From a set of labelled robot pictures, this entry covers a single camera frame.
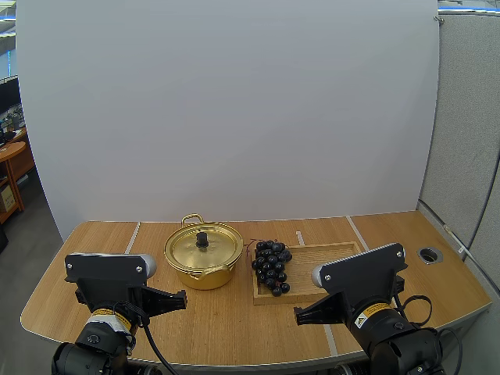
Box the grey office partition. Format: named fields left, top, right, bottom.
left=415, top=14, right=500, bottom=292

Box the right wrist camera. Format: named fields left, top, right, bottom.
left=310, top=242, right=408, bottom=300

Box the bunch of dark toy grapes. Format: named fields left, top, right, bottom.
left=245, top=238, right=294, bottom=298

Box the wooden office desk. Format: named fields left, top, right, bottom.
left=0, top=140, right=37, bottom=226

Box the gold pot with two handles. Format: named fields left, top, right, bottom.
left=163, top=212, right=245, bottom=291

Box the gold lid with black knob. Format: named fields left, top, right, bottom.
left=170, top=227, right=241, bottom=271

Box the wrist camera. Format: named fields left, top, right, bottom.
left=63, top=252, right=159, bottom=300
left=310, top=242, right=408, bottom=300

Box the black cable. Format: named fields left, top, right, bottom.
left=392, top=295, right=468, bottom=375
left=137, top=312, right=175, bottom=375

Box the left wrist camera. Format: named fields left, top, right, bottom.
left=63, top=252, right=159, bottom=300

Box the white backdrop board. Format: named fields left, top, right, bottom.
left=14, top=0, right=441, bottom=243

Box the shallow wooden tray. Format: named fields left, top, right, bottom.
left=252, top=241, right=366, bottom=307

